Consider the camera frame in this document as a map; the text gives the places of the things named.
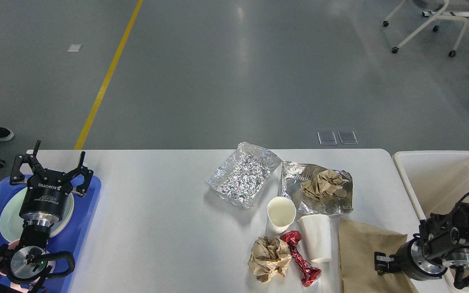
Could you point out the mint green plate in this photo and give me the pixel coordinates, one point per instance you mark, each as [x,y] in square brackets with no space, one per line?
[11,224]

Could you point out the red foil wrapper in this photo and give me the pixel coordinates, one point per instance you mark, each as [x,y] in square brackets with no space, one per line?
[310,273]

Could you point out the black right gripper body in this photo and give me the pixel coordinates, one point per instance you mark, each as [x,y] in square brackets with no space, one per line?
[410,261]

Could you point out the white paper cup inverted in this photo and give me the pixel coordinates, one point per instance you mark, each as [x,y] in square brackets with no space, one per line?
[317,236]

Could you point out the crumpled brown paper ball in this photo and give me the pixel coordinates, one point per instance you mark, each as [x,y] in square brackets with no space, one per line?
[269,257]

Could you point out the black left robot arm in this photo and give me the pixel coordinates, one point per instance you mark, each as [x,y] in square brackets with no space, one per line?
[36,233]

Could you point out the crumpled foil tray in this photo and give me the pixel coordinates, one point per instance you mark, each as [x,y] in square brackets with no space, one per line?
[243,175]

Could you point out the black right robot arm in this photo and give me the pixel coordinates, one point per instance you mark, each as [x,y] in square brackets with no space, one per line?
[442,243]

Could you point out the white paper cup upright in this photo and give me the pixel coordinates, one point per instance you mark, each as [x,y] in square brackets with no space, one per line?
[281,213]

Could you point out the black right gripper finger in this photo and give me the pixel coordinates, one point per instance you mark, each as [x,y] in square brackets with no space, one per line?
[385,264]

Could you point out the brown paper bag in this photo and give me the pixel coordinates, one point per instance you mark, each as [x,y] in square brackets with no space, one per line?
[357,244]

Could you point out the pink ribbed mug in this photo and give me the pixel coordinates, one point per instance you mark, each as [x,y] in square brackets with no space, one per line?
[12,244]

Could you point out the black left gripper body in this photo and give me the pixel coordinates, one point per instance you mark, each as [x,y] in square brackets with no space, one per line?
[49,198]

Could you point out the beige plastic bin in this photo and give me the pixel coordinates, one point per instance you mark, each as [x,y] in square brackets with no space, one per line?
[434,180]

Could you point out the white rolling chair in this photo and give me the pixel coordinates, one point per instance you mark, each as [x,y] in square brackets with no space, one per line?
[434,12]

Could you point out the flat foil sheet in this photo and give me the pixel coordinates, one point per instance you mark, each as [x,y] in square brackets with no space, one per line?
[293,174]

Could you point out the brown paper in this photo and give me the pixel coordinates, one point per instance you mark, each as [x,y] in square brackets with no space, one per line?
[326,184]

